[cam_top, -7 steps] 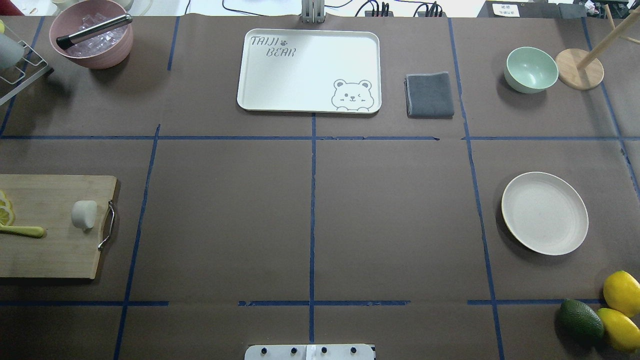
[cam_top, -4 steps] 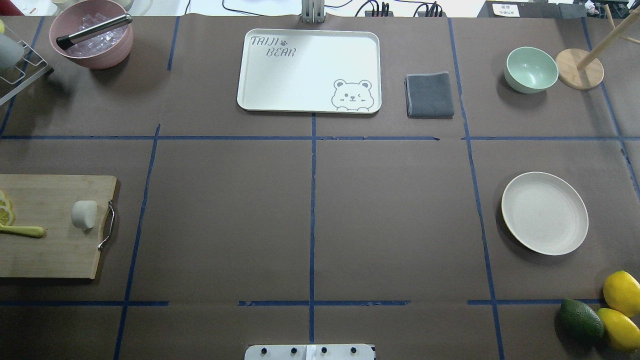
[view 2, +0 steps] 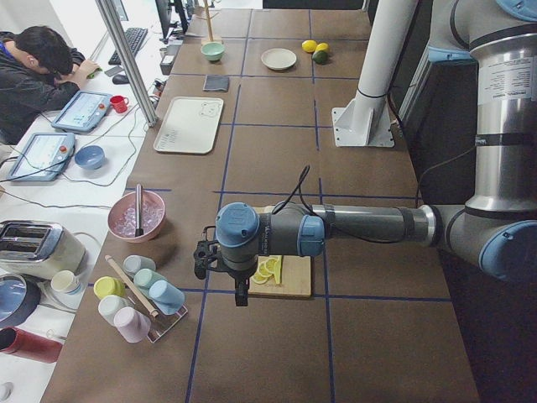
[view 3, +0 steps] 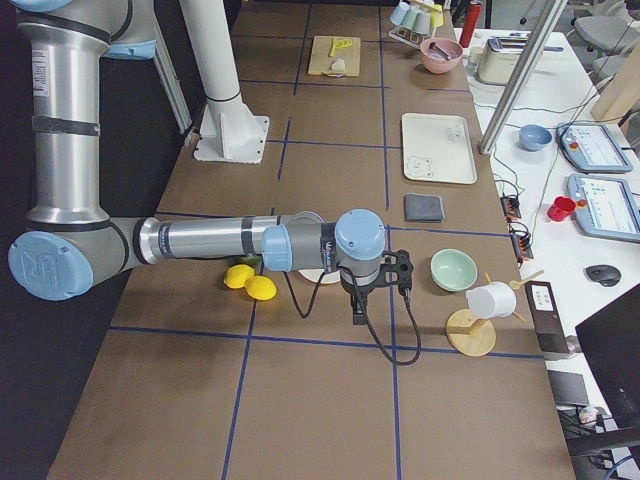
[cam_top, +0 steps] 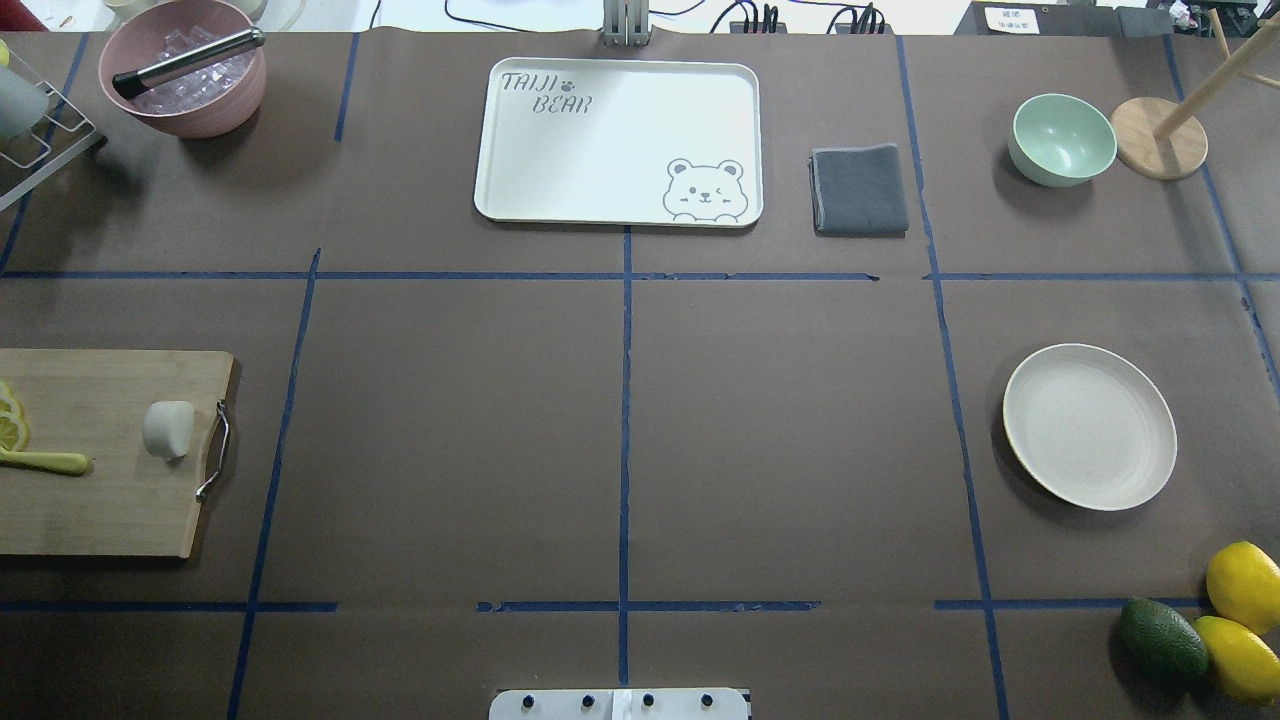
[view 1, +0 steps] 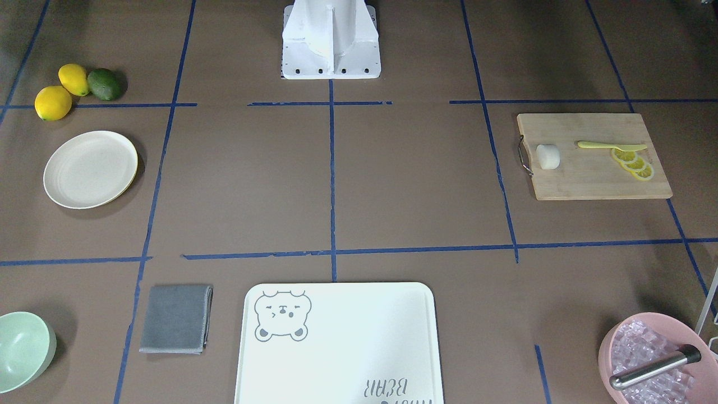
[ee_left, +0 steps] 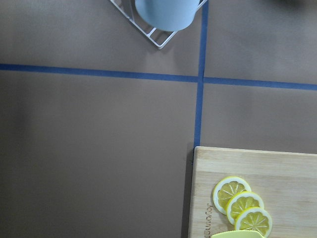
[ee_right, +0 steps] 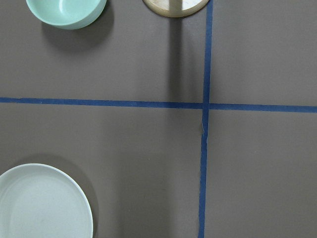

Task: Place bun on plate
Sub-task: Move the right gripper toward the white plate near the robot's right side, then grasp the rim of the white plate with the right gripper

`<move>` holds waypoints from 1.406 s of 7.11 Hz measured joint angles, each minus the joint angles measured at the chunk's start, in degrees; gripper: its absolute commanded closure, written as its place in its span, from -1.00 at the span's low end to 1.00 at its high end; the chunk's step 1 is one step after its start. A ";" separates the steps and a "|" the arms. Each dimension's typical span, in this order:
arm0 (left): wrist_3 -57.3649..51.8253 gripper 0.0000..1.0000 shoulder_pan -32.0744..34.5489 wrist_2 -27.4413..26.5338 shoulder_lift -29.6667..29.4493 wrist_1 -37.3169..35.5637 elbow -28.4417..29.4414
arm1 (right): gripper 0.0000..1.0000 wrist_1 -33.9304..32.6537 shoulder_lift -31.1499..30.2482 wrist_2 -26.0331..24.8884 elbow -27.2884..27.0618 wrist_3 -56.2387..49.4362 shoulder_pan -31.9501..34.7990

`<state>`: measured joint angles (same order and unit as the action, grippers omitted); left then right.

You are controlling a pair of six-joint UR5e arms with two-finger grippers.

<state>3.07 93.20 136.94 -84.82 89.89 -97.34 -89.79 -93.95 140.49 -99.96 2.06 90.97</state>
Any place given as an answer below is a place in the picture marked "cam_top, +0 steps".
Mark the white round plate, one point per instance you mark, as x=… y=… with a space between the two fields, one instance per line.
x=1090 y=427

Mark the white bear serving tray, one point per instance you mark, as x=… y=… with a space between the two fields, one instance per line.
x=626 y=142

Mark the white steamed bun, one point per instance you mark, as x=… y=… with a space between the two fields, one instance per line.
x=168 y=428

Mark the grey folded cloth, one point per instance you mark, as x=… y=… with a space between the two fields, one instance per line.
x=857 y=191

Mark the green bowl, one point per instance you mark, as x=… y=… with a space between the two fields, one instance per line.
x=1060 y=141

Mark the pink bowl with ice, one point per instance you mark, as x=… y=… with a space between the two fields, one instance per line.
x=137 y=43

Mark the bamboo cutting board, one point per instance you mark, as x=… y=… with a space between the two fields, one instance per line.
x=92 y=401

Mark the wooden mug tree stand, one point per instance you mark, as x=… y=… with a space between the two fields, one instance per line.
x=1162 y=139

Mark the steel ice tongs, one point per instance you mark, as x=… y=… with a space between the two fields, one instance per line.
x=134 y=83

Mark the yellow-green plastic knife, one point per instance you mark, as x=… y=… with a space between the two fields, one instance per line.
x=72 y=465

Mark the green avocado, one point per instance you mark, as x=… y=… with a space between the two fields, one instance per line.
x=1162 y=645

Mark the yellow lemon upper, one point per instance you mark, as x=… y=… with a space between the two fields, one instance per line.
x=1242 y=582

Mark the yellow lemon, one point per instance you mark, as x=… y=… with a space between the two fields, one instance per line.
x=1242 y=582
x=1246 y=669

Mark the light blue cup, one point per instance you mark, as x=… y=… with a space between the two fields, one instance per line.
x=23 y=104

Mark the yellow lemon lower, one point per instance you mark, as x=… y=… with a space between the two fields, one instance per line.
x=1246 y=669

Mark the metal camera pole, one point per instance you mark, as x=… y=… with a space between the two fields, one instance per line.
x=626 y=23

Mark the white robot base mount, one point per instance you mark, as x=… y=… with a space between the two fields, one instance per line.
x=622 y=703

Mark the wire cup rack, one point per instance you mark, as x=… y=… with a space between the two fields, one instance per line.
x=64 y=134

